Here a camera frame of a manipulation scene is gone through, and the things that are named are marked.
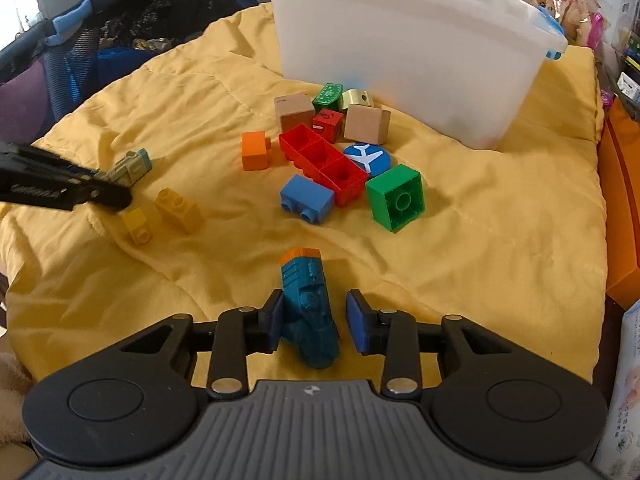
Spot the green brick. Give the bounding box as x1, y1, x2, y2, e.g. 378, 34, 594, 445
364, 163, 426, 234

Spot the cluttered shelf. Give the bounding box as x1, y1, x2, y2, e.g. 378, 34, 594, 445
601, 0, 640, 122

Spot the green printed block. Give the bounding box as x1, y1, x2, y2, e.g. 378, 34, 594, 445
312, 82, 346, 114

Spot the small blue brick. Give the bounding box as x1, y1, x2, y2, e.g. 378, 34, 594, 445
279, 174, 335, 224

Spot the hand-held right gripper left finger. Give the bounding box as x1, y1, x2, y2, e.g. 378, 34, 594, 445
122, 289, 285, 399

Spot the orange box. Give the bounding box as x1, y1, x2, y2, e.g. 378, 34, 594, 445
597, 97, 640, 313

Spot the small red block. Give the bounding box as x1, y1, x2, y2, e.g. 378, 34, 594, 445
310, 108, 345, 144

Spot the yellow-green arch block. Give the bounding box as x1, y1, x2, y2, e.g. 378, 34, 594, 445
340, 87, 376, 111

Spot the white plastic bin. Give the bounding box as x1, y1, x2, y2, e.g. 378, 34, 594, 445
253, 0, 569, 151

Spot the long red brick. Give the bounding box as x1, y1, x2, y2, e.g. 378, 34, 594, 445
278, 124, 370, 209

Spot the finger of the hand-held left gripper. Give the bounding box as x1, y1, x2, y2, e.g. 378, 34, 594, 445
55, 182, 133, 212
0, 142, 108, 183

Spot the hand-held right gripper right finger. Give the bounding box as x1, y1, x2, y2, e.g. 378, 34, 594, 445
346, 289, 506, 399

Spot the beige plush toy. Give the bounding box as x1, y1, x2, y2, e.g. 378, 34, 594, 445
0, 351, 32, 447

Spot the orange brick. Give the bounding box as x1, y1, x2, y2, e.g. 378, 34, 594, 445
241, 130, 274, 172

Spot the blue round airplane disc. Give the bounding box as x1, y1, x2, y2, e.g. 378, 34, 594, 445
343, 142, 392, 177

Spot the dark stroller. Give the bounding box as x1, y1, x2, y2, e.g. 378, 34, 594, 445
0, 0, 251, 128

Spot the tan toy car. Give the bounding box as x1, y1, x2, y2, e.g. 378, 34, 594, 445
104, 148, 152, 187

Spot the white tissue pack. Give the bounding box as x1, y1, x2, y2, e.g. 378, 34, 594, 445
599, 299, 640, 480

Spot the brown wooden block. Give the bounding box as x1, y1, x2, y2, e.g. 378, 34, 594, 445
273, 92, 317, 134
342, 104, 392, 145

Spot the small yellow brick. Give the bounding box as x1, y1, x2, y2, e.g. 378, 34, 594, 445
121, 207, 154, 246

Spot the teal toy train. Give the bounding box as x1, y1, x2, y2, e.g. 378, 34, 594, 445
278, 247, 342, 370

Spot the tall yellow brick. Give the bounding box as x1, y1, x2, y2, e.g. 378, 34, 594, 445
153, 187, 206, 235

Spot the yellow quilted blanket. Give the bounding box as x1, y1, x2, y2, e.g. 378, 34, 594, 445
0, 0, 609, 401

